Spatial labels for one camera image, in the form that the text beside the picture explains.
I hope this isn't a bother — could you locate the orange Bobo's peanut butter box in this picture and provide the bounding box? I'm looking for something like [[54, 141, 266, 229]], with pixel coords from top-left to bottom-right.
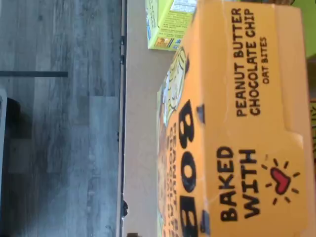
[[156, 0, 310, 237]]

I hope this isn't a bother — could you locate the wooden shelf board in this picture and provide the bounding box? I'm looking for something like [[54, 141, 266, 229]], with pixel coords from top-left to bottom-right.
[[122, 0, 188, 237]]

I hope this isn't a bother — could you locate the black metal shelf rack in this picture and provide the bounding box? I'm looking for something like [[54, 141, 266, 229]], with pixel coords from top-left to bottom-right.
[[118, 0, 129, 237]]

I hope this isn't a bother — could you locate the black metal bar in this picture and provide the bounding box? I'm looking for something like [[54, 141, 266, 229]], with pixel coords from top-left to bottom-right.
[[0, 71, 69, 78]]

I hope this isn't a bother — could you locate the dark block with grey edge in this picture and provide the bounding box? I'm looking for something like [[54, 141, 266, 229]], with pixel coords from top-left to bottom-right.
[[0, 88, 33, 223]]

